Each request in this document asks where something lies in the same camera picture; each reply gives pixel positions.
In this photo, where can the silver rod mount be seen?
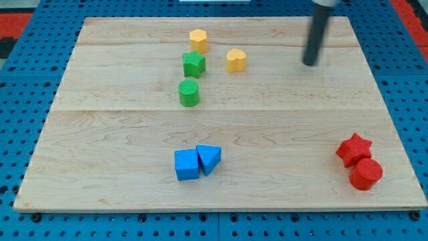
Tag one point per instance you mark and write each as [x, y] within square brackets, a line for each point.
[326, 3]

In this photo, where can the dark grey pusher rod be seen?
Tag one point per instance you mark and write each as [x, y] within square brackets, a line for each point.
[316, 34]

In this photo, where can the yellow heart block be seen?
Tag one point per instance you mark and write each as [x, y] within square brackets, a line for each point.
[236, 60]

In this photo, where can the green star block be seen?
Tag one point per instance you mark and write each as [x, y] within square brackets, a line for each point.
[193, 64]

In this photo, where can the red star block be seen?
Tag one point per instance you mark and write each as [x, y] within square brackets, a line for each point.
[354, 149]

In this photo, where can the yellow hexagon block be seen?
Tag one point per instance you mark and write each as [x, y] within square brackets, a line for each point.
[198, 41]

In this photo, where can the green cylinder block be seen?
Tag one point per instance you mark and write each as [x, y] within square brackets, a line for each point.
[188, 93]

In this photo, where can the wooden board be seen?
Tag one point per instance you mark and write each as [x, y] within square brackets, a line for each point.
[108, 144]

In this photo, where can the red cylinder block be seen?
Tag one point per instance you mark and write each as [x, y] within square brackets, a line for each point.
[365, 174]

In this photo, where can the blue triangle block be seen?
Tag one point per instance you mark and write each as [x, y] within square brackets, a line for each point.
[208, 156]

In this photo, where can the blue cube block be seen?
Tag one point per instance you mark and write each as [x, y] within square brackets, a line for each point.
[186, 164]

